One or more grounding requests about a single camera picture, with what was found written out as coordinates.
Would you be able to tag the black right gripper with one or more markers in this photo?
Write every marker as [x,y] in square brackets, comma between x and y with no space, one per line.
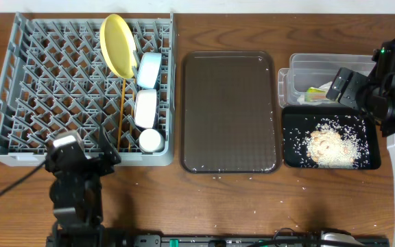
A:
[348,97]

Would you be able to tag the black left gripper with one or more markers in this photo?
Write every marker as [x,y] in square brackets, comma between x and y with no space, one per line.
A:
[90,162]

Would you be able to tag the green snack wrapper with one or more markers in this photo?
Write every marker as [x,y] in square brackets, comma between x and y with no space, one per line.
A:
[316,94]

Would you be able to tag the pale green cup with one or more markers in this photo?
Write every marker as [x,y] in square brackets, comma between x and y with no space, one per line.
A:
[150,141]

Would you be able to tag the white napkin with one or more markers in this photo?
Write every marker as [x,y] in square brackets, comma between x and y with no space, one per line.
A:
[324,87]

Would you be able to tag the white pink bowl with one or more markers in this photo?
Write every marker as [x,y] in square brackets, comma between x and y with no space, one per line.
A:
[145,108]

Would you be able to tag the rice and food scraps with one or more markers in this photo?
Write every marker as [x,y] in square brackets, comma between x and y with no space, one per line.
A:
[330,146]

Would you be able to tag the wooden chopstick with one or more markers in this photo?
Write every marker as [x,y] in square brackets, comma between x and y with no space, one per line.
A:
[121,114]
[131,140]

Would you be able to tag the light blue bowl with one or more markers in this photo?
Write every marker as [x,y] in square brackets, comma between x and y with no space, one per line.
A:
[148,70]

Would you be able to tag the yellow round plate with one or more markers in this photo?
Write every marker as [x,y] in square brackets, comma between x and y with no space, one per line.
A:
[118,46]

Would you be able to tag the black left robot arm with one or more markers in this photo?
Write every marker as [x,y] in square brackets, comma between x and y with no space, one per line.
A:
[76,192]

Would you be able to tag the clear plastic waste bin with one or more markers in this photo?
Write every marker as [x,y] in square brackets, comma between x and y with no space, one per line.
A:
[315,70]

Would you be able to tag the black waste tray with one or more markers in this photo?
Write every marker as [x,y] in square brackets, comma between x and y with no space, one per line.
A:
[299,122]

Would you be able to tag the grey plastic dish rack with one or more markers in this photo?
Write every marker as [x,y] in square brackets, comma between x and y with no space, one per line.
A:
[54,79]

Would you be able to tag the dark brown serving tray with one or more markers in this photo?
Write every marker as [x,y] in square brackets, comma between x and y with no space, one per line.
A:
[229,117]

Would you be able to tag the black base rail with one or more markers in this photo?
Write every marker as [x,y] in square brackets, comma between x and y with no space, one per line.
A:
[218,241]

